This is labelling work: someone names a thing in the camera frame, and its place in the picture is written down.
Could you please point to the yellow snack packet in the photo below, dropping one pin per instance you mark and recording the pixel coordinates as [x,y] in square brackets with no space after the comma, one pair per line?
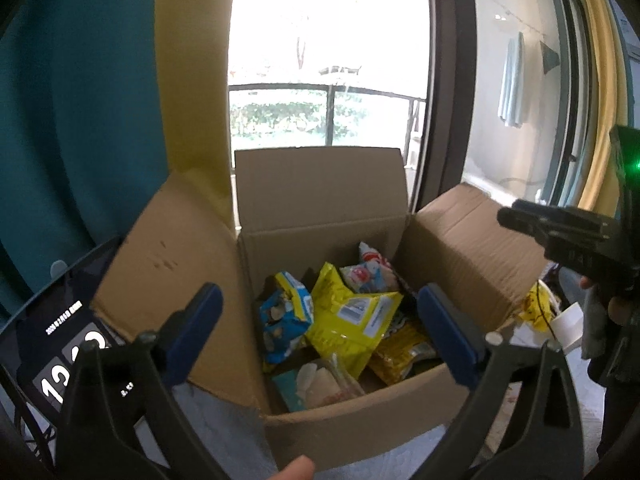
[345,325]

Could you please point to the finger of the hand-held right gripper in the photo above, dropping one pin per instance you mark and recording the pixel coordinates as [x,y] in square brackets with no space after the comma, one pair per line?
[550,217]

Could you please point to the black window frame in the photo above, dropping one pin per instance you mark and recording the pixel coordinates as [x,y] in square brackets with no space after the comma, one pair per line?
[445,85]

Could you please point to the pale blue hanging garment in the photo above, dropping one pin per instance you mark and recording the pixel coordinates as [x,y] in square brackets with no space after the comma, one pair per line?
[512,85]

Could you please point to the cardboard box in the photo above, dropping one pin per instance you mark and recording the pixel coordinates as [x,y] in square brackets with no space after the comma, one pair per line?
[325,210]

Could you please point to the balcony railing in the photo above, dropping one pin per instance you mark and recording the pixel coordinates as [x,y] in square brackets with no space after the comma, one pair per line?
[330,110]

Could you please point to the person's right hand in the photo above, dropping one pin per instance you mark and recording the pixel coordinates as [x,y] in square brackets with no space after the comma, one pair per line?
[617,310]

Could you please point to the yellow curtain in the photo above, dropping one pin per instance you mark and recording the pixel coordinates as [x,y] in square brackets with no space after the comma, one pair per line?
[602,85]
[195,85]

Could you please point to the teal curtain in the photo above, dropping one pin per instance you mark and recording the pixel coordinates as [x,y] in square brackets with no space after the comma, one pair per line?
[80,135]

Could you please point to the dark hanging garment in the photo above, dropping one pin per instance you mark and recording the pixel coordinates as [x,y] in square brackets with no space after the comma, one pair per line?
[548,57]

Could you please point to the tablet with clock display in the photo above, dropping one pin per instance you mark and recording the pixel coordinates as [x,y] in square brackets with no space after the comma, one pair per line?
[55,340]

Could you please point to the white red snack packet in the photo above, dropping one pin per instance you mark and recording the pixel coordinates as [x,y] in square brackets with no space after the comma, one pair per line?
[370,270]

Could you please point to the blue snack packet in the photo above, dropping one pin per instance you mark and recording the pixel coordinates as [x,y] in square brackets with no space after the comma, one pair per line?
[285,320]

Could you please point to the yellow plastic bag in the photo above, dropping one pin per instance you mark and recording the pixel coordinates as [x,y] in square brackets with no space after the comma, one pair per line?
[535,307]

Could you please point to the yellow green snack bag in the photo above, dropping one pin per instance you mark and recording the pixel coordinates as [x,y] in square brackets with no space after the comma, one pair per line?
[400,355]

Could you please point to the clear snack packet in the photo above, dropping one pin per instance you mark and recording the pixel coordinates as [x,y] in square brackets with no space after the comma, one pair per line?
[342,380]

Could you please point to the person's left hand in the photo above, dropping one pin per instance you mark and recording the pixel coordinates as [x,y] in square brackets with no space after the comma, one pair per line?
[295,470]

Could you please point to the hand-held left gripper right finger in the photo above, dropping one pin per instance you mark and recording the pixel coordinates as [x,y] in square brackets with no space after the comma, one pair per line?
[447,335]

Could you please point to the teal white snack packet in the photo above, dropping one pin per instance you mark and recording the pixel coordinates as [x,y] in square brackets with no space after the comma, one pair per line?
[300,385]

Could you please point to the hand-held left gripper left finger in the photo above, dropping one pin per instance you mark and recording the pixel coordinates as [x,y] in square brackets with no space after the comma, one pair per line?
[192,332]

